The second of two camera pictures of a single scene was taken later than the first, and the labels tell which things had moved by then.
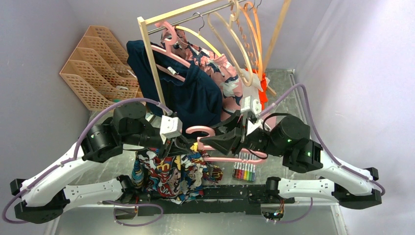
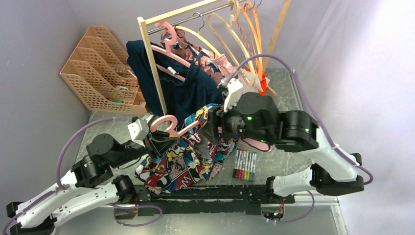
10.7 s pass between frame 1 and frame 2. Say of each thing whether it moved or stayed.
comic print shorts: moved
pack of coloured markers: stayed
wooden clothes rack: stayed
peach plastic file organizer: stayed
